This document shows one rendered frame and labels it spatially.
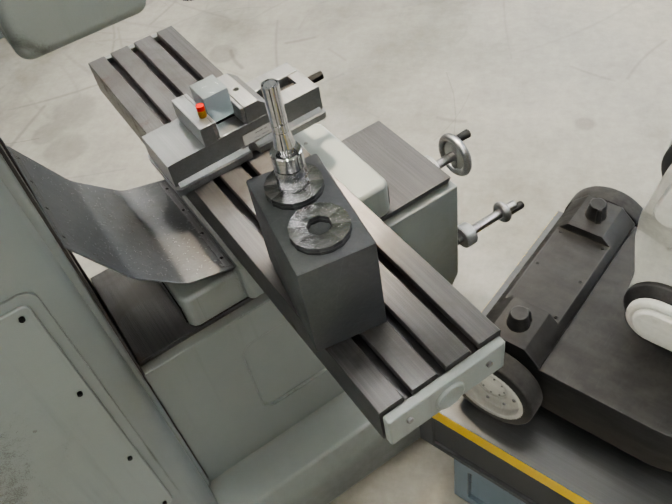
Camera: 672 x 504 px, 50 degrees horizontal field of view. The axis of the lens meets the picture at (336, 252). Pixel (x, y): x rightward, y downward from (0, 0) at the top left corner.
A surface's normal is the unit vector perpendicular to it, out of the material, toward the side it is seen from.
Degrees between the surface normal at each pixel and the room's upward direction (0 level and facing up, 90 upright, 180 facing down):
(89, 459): 88
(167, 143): 0
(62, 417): 88
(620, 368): 0
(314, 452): 0
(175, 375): 90
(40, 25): 90
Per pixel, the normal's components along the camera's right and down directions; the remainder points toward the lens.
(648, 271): -0.61, 0.65
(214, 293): 0.55, 0.58
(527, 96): -0.13, -0.65
